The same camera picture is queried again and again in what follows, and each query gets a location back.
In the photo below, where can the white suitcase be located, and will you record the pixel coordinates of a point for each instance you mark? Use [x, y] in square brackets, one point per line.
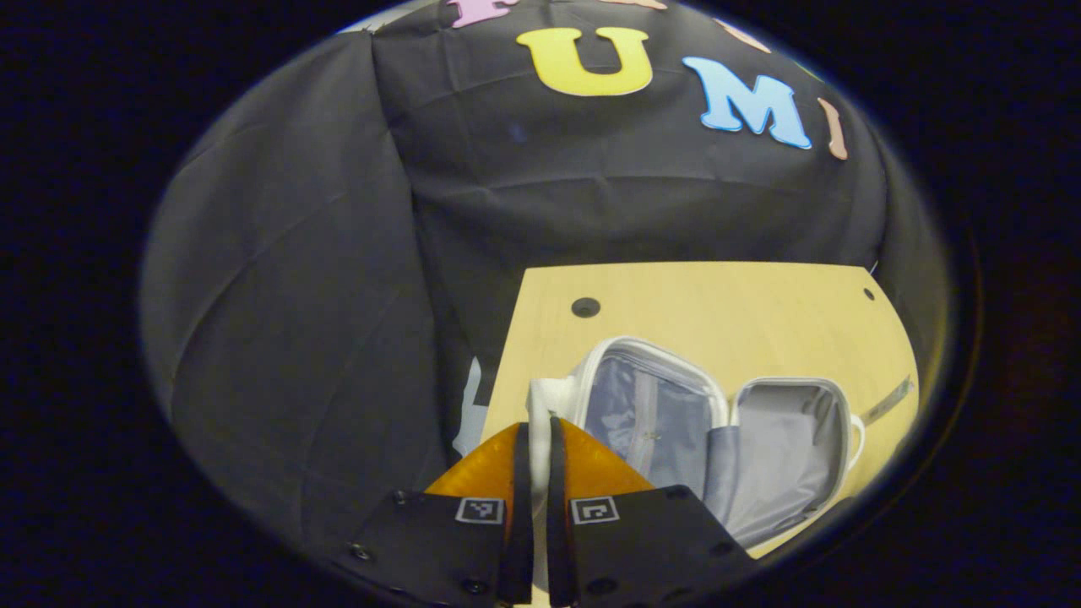
[659, 422]

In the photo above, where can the black backdrop cloth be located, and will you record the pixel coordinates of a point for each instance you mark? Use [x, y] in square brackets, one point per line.
[296, 295]

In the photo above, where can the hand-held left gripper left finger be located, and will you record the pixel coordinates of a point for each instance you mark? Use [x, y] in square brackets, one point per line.
[522, 507]

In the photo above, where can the slim green tube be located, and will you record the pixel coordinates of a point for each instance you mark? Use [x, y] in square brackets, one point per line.
[888, 398]

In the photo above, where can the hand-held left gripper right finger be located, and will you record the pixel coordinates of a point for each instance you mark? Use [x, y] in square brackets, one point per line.
[557, 507]

